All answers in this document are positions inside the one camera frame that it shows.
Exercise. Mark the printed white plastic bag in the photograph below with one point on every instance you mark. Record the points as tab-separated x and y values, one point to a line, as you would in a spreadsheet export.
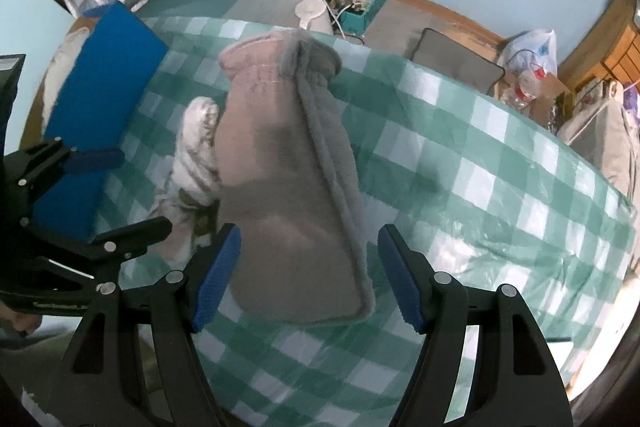
542	49

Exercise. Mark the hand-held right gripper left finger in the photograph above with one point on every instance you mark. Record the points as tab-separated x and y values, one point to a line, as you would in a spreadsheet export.
217	277

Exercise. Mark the person's left hand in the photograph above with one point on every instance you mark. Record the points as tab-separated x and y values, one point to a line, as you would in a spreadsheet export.
22	322

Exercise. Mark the green checkered tablecloth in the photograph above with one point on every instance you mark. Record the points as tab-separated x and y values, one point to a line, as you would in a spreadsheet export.
450	182

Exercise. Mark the dark grey cushion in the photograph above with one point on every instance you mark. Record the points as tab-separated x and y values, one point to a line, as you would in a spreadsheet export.
450	57

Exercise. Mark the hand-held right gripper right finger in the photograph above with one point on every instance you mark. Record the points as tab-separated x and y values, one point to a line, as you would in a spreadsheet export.
400	277

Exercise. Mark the wooden shelf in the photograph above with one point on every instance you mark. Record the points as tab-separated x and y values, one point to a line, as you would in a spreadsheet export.
620	52

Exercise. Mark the blue cardboard box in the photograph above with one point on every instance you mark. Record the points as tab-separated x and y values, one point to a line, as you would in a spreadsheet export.
100	72

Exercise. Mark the clear plastic bottle red label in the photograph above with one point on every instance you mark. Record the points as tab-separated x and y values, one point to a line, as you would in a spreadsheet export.
532	82
515	99

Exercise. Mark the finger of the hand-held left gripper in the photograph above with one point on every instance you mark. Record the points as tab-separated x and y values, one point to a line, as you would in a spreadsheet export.
95	160
140	232

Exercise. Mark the teal basket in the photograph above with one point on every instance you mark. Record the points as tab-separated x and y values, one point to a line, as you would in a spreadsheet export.
372	14

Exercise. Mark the brown cardboard box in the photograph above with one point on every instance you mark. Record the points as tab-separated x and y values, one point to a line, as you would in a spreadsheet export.
552	94

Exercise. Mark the grey fleece bottle cover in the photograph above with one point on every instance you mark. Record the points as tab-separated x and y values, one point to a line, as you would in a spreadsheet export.
280	182

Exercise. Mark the white fuzzy patterned sock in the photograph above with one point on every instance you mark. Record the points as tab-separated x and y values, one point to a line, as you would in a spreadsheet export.
197	147

